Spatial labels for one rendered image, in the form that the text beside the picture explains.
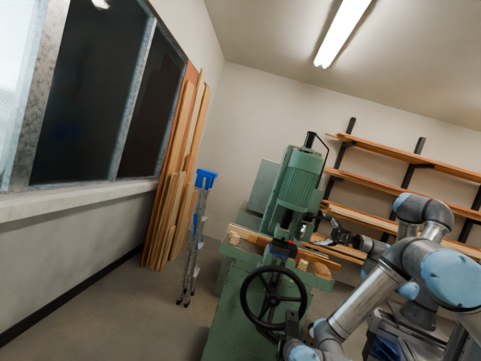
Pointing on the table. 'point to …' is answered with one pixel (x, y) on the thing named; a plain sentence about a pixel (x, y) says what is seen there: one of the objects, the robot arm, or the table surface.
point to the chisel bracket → (281, 233)
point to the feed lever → (316, 217)
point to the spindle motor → (299, 181)
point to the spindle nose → (286, 218)
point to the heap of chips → (321, 270)
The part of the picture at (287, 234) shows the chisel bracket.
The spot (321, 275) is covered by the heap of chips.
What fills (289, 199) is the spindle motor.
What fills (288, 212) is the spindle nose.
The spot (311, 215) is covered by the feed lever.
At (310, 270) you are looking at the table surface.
